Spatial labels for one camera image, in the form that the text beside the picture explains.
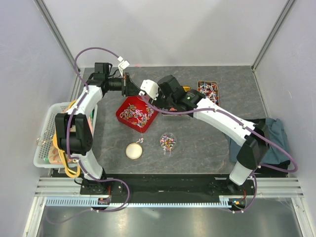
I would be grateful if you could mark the patterned pink cloth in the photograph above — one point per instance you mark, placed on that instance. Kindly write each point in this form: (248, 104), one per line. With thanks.
(53, 154)

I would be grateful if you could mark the yellow clothes hanger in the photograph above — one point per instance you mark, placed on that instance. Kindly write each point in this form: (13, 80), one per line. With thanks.
(70, 173)

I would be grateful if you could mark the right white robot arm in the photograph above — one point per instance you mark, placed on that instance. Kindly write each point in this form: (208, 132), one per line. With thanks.
(251, 137)

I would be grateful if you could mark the white plastic basket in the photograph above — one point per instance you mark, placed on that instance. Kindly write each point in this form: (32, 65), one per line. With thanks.
(44, 141)

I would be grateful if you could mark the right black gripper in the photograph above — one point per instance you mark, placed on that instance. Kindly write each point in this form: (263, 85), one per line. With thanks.
(160, 93)

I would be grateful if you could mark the red candy tray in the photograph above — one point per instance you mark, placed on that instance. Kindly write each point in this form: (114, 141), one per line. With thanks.
(136, 114)

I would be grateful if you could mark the gold lollipop tin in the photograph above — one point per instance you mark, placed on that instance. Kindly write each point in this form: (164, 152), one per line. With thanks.
(210, 90)

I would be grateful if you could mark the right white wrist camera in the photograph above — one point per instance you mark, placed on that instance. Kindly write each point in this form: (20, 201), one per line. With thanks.
(150, 88)

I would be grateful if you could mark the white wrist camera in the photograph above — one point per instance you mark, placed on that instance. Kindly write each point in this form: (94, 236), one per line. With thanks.
(150, 88)
(123, 64)

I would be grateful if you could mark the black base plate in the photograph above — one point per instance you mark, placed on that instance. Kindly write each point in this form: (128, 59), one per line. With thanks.
(167, 187)

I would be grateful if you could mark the aluminium frame rail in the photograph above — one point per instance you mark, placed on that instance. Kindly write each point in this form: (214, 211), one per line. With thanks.
(267, 188)

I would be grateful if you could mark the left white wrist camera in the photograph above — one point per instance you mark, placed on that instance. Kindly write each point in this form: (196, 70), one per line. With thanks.
(123, 64)

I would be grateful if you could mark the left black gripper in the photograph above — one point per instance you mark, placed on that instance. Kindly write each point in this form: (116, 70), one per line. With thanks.
(128, 88)

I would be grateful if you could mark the round wooden jar lid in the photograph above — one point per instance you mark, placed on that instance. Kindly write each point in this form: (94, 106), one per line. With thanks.
(133, 151)

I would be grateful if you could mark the clear glass jar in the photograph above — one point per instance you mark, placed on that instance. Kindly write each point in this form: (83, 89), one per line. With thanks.
(167, 142)

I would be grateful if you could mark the folded blue-grey cloth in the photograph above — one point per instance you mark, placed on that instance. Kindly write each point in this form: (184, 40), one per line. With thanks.
(277, 135)

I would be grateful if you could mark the gold gummy tin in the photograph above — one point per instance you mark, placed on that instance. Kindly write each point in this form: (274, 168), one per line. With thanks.
(173, 109)

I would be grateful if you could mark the grey slotted cable duct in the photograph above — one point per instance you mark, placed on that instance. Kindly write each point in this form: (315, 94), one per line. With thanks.
(97, 202)

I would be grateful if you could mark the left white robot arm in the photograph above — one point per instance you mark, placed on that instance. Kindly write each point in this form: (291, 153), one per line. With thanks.
(78, 145)

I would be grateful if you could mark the stray swirl lollipop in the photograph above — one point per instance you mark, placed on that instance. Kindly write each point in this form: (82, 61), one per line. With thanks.
(141, 140)

